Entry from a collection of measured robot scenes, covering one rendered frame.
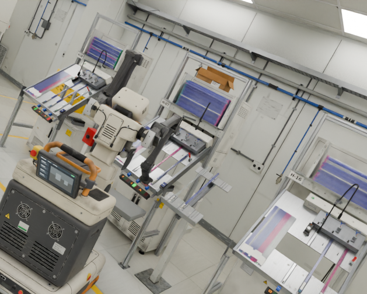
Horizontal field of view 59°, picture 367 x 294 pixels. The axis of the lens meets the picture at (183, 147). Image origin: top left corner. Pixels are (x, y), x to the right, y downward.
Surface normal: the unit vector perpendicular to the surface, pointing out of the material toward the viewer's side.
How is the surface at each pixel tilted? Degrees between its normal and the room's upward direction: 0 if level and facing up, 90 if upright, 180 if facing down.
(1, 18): 90
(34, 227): 90
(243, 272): 90
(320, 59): 90
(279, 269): 44
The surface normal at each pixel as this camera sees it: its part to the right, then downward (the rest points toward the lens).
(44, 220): -0.21, 0.06
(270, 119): -0.49, -0.11
